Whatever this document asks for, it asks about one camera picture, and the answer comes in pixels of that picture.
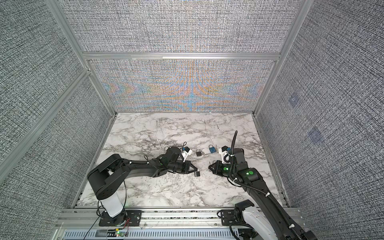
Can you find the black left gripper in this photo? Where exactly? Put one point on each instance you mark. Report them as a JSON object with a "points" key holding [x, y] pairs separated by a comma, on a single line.
{"points": [[187, 164]]}

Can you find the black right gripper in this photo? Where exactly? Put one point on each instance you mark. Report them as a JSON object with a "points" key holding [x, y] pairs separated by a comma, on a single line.
{"points": [[217, 171]]}

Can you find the blue padlock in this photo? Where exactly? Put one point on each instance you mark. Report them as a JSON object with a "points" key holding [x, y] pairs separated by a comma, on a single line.
{"points": [[212, 149]]}

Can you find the small black padlock top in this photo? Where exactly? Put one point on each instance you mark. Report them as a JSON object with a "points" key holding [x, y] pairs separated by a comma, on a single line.
{"points": [[199, 153]]}

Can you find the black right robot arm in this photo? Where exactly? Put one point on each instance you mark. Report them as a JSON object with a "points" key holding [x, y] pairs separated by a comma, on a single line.
{"points": [[276, 224]]}

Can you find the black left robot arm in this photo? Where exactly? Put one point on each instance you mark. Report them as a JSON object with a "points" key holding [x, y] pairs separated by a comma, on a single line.
{"points": [[107, 177]]}

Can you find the green circuit board left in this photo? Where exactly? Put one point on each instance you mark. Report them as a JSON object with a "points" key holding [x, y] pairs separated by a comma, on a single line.
{"points": [[121, 233]]}

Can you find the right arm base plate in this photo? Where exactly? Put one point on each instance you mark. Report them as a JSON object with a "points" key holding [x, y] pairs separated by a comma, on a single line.
{"points": [[230, 216]]}

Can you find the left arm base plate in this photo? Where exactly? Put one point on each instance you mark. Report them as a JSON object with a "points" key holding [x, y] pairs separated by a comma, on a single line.
{"points": [[125, 218]]}

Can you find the aluminium front rail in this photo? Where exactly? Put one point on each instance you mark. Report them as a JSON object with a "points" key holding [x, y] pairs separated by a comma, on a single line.
{"points": [[162, 223]]}

